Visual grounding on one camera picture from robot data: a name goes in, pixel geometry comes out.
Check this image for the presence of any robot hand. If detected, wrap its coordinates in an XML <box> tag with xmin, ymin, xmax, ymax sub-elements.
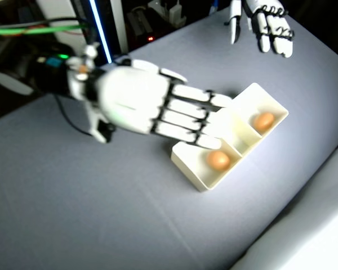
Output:
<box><xmin>224</xmin><ymin>0</ymin><xmax>296</xmax><ymax>59</ymax></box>
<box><xmin>97</xmin><ymin>57</ymin><xmax>233</xmax><ymax>150</ymax></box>

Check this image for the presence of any brown egg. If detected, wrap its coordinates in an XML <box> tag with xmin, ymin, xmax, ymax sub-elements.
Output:
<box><xmin>252</xmin><ymin>112</ymin><xmax>275</xmax><ymax>131</ymax></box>
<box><xmin>206</xmin><ymin>150</ymin><xmax>232</xmax><ymax>171</ymax></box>

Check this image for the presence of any blue light strip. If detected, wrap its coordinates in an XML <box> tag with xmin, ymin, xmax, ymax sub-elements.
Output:
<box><xmin>89</xmin><ymin>0</ymin><xmax>114</xmax><ymax>64</ymax></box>

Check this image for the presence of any white three-well tray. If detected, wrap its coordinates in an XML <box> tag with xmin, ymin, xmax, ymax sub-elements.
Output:
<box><xmin>171</xmin><ymin>82</ymin><xmax>289</xmax><ymax>193</ymax></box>

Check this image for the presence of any grey table cloth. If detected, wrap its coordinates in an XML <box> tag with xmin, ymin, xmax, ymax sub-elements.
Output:
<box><xmin>0</xmin><ymin>5</ymin><xmax>338</xmax><ymax>270</ymax></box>

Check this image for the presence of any black cable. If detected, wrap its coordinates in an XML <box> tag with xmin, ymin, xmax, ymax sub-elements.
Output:
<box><xmin>54</xmin><ymin>94</ymin><xmax>94</xmax><ymax>137</ymax></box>

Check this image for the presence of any green cable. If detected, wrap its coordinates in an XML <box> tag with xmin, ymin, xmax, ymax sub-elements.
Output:
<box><xmin>0</xmin><ymin>24</ymin><xmax>88</xmax><ymax>36</ymax></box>

